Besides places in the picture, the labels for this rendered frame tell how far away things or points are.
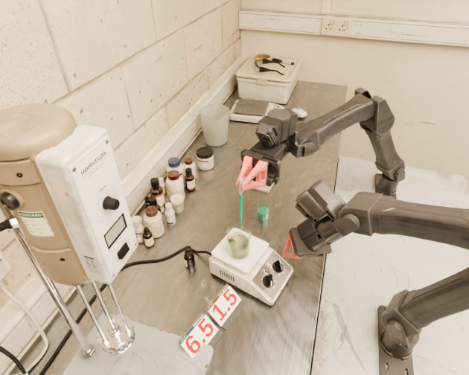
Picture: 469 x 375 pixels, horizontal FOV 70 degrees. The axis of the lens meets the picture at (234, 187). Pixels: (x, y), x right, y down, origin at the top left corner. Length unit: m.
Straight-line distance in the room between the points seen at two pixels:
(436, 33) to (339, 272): 1.45
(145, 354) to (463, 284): 0.66
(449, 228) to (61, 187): 0.56
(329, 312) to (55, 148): 0.76
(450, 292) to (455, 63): 1.66
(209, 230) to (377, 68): 1.47
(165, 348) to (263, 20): 1.76
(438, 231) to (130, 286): 0.75
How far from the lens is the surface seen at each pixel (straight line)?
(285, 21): 2.10
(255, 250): 0.91
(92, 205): 0.41
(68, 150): 0.38
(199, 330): 0.86
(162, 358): 0.86
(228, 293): 0.90
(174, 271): 0.99
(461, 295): 0.72
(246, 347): 0.87
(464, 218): 0.63
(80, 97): 0.96
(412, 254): 1.15
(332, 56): 2.16
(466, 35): 2.14
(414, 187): 1.42
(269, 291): 0.90
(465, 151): 2.49
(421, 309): 0.77
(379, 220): 0.66
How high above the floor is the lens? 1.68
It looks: 39 degrees down
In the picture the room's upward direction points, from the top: straight up
